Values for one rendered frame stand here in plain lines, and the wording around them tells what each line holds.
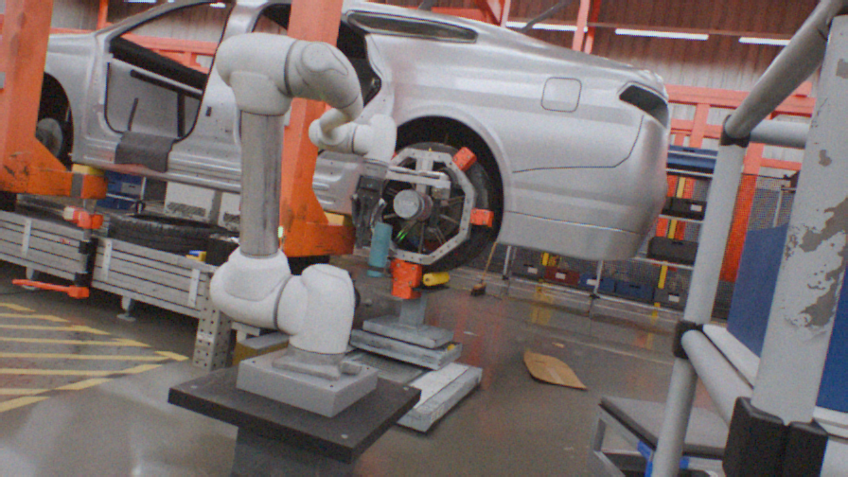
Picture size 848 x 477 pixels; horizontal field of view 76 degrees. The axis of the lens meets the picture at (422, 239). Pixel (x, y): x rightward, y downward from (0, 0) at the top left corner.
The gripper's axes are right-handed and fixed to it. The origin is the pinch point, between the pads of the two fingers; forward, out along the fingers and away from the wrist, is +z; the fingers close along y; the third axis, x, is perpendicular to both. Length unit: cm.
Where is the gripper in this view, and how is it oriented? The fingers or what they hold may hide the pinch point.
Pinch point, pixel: (361, 238)
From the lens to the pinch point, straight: 184.6
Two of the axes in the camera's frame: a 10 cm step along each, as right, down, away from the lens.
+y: 9.8, 2.0, -1.0
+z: -2.0, 9.8, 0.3
